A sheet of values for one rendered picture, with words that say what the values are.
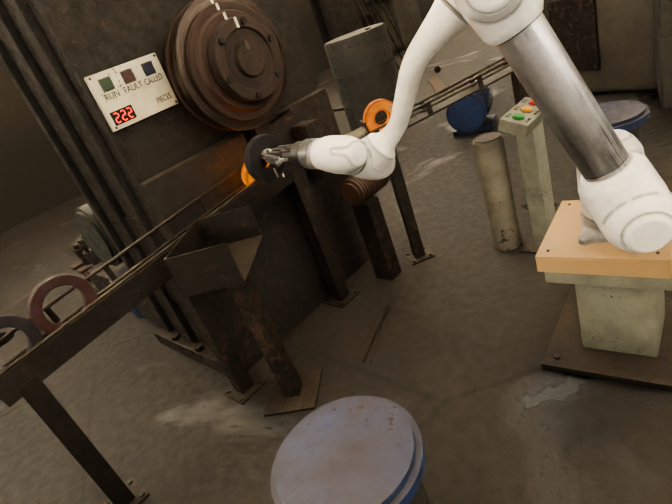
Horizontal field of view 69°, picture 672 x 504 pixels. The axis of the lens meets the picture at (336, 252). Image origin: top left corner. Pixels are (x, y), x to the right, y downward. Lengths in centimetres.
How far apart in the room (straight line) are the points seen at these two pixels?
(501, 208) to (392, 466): 144
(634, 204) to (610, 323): 54
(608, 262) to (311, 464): 91
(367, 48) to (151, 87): 292
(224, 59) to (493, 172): 114
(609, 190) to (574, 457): 70
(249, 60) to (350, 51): 276
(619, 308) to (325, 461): 97
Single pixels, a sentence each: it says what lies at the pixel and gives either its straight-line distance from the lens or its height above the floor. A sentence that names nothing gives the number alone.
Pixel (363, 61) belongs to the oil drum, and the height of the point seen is 66.
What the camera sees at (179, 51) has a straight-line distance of 181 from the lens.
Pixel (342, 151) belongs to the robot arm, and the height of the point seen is 84.
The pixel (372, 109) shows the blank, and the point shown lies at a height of 75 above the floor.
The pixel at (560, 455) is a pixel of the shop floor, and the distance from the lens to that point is 151.
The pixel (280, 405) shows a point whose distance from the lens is 188.
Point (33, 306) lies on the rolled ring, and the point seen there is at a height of 73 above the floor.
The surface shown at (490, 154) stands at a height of 47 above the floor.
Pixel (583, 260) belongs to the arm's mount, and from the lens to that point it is 146.
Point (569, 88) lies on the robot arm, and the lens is 114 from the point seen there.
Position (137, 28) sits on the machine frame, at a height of 133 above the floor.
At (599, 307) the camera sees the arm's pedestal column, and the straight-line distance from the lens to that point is 163.
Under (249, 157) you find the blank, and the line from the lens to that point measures 160.
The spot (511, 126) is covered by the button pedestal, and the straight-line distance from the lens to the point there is 199.
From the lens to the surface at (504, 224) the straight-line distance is 224.
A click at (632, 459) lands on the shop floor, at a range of 151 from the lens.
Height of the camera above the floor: 120
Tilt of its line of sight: 26 degrees down
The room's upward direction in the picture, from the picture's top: 21 degrees counter-clockwise
